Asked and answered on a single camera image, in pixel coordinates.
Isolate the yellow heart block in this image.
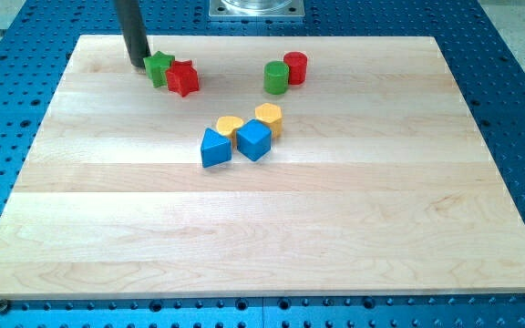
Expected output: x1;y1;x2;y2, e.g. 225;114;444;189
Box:
215;116;244;148

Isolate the red star block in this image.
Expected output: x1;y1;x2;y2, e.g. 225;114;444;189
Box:
165;60;200;97

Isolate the green star block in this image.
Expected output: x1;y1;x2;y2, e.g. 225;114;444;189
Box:
143;51;175;87

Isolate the blue cube block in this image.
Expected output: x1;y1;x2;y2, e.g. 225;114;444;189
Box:
236;119;272;161

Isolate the blue triangle block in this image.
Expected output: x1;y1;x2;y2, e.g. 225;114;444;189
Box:
201;128;232;168

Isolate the yellow hexagon block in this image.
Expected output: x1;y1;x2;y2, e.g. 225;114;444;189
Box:
254;103;283;138

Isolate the green cylinder block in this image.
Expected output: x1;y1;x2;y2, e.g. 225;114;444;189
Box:
263;61;289;95

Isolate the red cylinder block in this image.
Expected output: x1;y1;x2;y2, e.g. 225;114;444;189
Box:
283;51;308;85

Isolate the light wooden board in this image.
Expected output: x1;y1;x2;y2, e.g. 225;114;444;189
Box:
0;35;525;300

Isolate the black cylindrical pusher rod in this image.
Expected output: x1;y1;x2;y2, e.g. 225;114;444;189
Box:
114;0;151;69

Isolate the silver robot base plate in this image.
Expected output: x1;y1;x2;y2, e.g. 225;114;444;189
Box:
209;0;305;18

